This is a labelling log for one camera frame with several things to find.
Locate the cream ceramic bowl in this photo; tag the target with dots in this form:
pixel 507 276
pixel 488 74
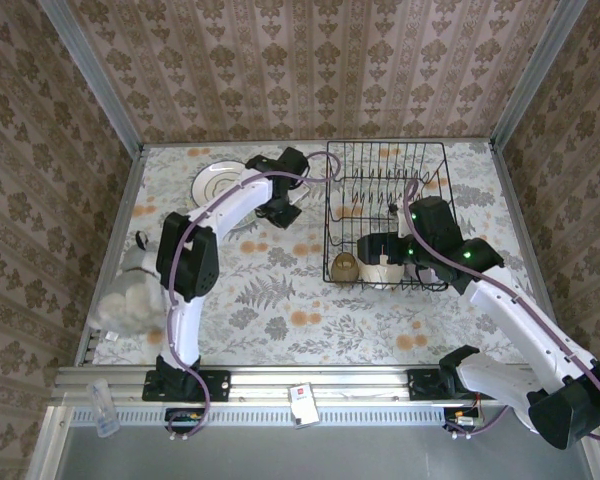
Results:
pixel 380 275

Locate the amber glass cup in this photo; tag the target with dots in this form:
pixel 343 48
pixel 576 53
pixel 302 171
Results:
pixel 344 267

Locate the white plate thin green rim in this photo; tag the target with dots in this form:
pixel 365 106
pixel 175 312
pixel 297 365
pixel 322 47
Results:
pixel 210 180

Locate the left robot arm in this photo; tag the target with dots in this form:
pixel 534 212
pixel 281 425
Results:
pixel 190 260

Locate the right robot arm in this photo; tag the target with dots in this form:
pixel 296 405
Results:
pixel 530 325

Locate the floral table cover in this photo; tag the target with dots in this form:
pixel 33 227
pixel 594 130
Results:
pixel 280 325

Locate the white card red logo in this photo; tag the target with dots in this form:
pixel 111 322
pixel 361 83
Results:
pixel 302 400

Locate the grey white plush toy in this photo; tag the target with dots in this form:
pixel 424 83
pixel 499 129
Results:
pixel 130 295

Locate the grey metal sheet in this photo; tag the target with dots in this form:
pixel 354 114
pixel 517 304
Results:
pixel 330 455

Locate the clear plastic bottle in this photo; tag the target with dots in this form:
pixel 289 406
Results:
pixel 102 410

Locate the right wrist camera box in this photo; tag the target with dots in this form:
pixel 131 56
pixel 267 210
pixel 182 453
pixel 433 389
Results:
pixel 404 225

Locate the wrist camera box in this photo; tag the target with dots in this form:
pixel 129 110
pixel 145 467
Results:
pixel 300 194
pixel 404 225

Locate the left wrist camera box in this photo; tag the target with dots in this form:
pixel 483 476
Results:
pixel 300 194

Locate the aluminium table side rail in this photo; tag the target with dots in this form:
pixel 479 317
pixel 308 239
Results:
pixel 125 200
pixel 510 190

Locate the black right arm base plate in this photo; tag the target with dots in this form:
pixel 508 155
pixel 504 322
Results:
pixel 422 385

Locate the aluminium mounting rail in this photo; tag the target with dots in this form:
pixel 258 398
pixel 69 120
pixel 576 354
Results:
pixel 260 385

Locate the aluminium frame post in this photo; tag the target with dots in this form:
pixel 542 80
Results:
pixel 95 80
pixel 535 75

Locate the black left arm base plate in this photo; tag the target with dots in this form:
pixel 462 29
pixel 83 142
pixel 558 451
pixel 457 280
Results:
pixel 215 385

